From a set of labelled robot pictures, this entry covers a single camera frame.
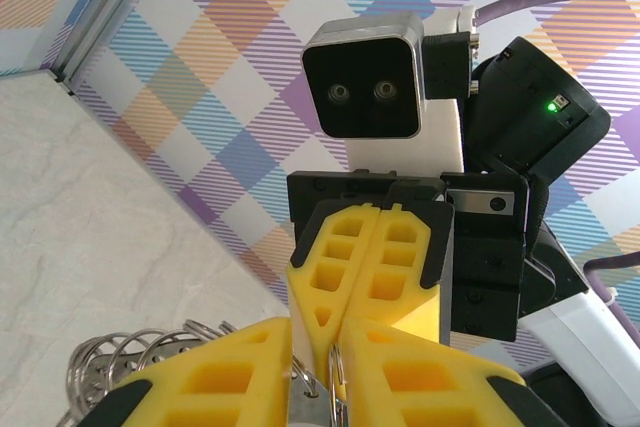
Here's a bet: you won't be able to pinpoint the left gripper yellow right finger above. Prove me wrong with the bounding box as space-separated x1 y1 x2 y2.
338 316 566 427

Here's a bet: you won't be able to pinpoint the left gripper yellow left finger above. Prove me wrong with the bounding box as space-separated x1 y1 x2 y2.
82 315 296 427

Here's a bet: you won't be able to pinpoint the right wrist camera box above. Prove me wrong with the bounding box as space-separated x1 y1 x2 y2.
301 4 481 171

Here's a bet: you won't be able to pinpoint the aluminium frame post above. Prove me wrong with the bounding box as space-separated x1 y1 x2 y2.
37 0 176 96

